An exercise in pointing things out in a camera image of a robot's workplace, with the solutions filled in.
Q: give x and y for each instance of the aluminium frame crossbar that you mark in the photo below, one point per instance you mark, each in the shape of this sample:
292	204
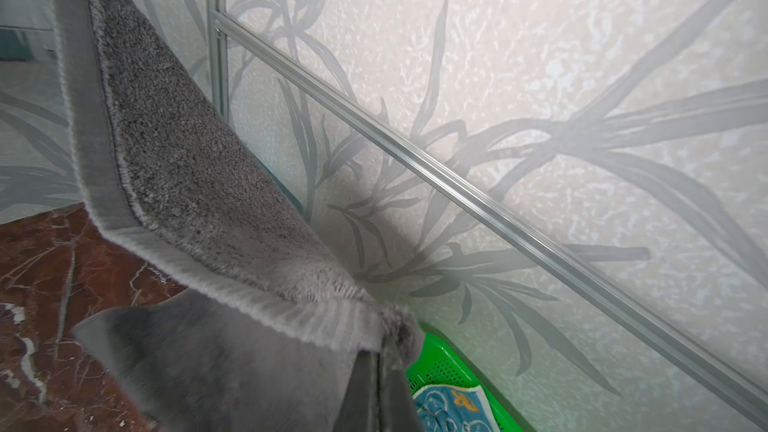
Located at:
572	193

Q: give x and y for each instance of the green plastic basket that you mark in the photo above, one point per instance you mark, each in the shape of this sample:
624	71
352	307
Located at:
441	364

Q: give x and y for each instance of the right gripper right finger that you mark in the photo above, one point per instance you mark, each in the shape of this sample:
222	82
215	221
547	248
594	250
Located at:
397	412

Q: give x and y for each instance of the grey terry towel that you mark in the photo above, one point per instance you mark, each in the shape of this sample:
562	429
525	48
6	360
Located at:
266	331

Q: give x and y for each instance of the blue patterned towel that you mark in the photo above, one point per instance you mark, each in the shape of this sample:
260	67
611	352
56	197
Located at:
444	408

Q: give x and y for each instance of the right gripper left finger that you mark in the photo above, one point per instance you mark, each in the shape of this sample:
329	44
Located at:
359	409

